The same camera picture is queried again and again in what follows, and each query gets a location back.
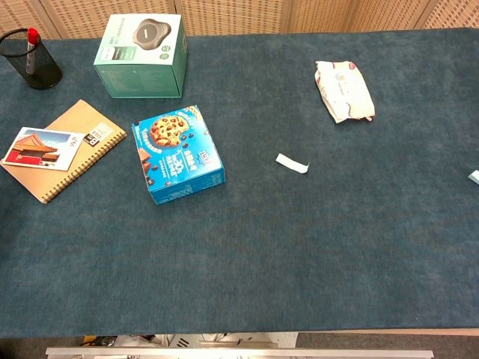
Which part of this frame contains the small white paper piece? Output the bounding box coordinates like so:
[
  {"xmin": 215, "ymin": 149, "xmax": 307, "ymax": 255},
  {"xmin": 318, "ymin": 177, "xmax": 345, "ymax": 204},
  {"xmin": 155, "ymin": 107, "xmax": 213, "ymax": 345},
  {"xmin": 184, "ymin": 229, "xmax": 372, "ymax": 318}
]
[{"xmin": 275, "ymin": 153, "xmax": 311, "ymax": 175}]

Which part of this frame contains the blue cookie box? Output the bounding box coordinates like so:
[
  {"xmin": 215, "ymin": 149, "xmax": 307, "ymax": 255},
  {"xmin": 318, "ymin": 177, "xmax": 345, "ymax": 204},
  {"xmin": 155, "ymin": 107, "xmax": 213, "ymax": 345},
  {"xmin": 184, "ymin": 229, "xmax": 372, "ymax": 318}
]
[{"xmin": 131, "ymin": 105, "xmax": 227, "ymax": 206}]

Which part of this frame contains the teal speaker product box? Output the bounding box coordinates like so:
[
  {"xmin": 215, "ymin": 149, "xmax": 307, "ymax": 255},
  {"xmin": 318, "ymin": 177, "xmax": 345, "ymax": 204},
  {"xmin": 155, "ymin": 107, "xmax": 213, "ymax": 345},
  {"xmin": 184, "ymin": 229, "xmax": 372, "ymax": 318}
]
[{"xmin": 93, "ymin": 13, "xmax": 189, "ymax": 99}]

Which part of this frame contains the blue felt table mat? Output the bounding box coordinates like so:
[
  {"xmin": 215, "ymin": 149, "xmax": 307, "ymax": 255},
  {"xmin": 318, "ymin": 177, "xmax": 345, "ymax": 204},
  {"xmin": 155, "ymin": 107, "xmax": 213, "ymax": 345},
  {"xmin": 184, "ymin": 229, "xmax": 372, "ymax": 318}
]
[{"xmin": 0, "ymin": 27, "xmax": 479, "ymax": 340}]

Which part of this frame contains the white pink wet wipes pack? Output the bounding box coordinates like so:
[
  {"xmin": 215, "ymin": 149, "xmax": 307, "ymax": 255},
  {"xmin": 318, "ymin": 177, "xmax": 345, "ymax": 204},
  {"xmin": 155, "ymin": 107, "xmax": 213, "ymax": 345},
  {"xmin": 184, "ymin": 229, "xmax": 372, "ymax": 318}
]
[{"xmin": 314, "ymin": 60, "xmax": 376, "ymax": 124}]

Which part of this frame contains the wicker folding screen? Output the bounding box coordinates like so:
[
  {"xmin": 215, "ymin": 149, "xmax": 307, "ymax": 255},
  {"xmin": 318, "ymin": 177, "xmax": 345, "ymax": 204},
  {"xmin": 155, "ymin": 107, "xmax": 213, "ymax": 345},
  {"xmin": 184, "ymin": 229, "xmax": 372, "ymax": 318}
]
[{"xmin": 0, "ymin": 0, "xmax": 479, "ymax": 40}]

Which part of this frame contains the brown spiral notebook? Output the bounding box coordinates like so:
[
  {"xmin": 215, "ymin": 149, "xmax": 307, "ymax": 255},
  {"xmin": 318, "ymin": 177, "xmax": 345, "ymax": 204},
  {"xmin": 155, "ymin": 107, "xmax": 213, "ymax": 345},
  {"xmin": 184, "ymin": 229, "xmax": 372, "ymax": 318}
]
[{"xmin": 0, "ymin": 99, "xmax": 128, "ymax": 205}]

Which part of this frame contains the palace picture postcard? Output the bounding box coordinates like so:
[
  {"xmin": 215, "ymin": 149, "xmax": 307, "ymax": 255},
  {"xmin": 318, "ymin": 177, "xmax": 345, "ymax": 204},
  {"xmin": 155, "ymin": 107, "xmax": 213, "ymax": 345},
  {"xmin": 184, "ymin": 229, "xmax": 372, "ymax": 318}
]
[{"xmin": 1, "ymin": 126, "xmax": 86, "ymax": 172}]

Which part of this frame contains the black mesh pen holder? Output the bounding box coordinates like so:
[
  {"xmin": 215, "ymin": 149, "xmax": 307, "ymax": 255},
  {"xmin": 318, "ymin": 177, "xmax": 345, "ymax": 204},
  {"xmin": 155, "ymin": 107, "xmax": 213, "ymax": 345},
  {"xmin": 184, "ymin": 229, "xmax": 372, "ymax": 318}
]
[{"xmin": 0, "ymin": 28, "xmax": 64, "ymax": 90}]

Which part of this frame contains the red capped marker pen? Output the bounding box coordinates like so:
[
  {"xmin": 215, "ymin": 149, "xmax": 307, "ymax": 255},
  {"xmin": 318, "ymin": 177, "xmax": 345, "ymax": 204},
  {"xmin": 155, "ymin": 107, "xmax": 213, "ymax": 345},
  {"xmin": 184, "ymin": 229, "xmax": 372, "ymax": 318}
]
[{"xmin": 25, "ymin": 28, "xmax": 40, "ymax": 76}]

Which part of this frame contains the aluminium profile rail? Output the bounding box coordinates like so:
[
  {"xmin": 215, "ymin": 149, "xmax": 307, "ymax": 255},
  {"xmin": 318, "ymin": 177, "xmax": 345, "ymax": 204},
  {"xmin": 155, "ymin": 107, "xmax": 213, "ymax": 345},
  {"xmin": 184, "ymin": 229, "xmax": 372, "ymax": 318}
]
[{"xmin": 45, "ymin": 346, "xmax": 435, "ymax": 359}]

